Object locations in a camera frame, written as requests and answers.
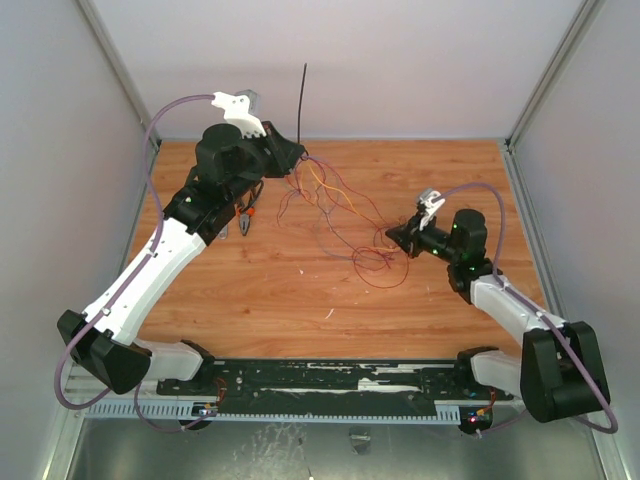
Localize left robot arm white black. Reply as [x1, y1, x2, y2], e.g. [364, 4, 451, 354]
[57, 121, 306, 395]

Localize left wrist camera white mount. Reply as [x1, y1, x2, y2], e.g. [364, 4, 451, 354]
[211, 90, 266, 138]

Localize silver adjustable wrench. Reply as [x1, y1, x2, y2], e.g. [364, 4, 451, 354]
[216, 225, 229, 240]

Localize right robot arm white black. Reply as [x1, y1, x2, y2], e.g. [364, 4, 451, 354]
[385, 209, 611, 423]

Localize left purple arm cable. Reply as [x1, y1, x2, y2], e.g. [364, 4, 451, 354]
[53, 92, 216, 433]

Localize black zip tie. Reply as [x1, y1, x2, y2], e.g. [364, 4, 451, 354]
[296, 62, 308, 144]

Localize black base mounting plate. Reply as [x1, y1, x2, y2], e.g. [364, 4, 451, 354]
[156, 358, 512, 417]

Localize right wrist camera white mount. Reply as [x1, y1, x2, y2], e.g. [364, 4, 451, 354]
[416, 188, 445, 231]

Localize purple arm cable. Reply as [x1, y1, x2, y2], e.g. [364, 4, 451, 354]
[53, 92, 216, 433]
[429, 181, 620, 439]

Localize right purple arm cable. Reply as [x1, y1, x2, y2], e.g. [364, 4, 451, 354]
[429, 181, 620, 439]

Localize grey slotted cable duct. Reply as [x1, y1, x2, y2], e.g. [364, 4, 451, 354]
[85, 399, 461, 426]

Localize orange black pliers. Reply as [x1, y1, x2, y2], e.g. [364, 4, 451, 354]
[236, 198, 256, 236]

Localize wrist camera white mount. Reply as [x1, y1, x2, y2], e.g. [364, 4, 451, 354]
[211, 90, 266, 138]
[416, 188, 445, 231]

